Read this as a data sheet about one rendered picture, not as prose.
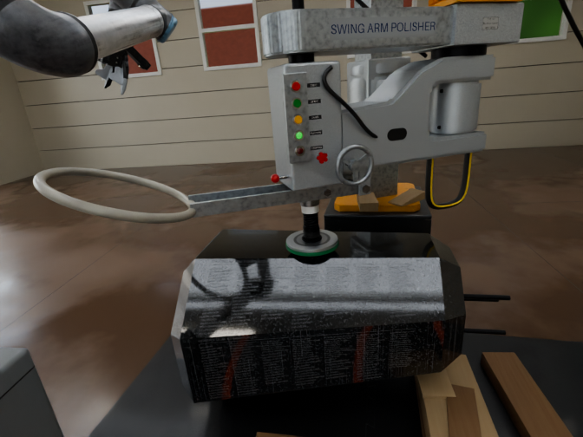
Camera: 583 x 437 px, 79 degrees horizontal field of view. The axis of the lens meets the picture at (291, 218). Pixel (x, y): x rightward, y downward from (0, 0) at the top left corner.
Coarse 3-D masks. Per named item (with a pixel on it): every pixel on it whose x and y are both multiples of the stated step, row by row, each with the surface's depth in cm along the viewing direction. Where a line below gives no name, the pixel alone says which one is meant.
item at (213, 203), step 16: (352, 176) 149; (208, 192) 133; (224, 192) 134; (240, 192) 136; (256, 192) 138; (272, 192) 128; (288, 192) 130; (304, 192) 132; (320, 192) 134; (336, 192) 136; (352, 192) 138; (208, 208) 123; (224, 208) 124; (240, 208) 126; (256, 208) 128
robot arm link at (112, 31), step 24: (24, 0) 60; (144, 0) 107; (0, 24) 58; (24, 24) 60; (48, 24) 62; (72, 24) 66; (96, 24) 76; (120, 24) 84; (144, 24) 95; (168, 24) 110; (0, 48) 60; (24, 48) 61; (48, 48) 63; (72, 48) 66; (96, 48) 71; (120, 48) 85; (48, 72) 67; (72, 72) 69
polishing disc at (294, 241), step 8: (296, 232) 153; (320, 232) 151; (328, 232) 151; (288, 240) 146; (296, 240) 146; (328, 240) 143; (336, 240) 143; (296, 248) 139; (304, 248) 138; (312, 248) 137; (320, 248) 137; (328, 248) 138
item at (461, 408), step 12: (444, 372) 157; (420, 384) 152; (432, 384) 151; (444, 384) 151; (432, 396) 146; (444, 396) 145; (456, 396) 145; (468, 396) 144; (456, 408) 140; (468, 408) 139; (456, 420) 135; (468, 420) 135; (456, 432) 130; (468, 432) 130; (480, 432) 130
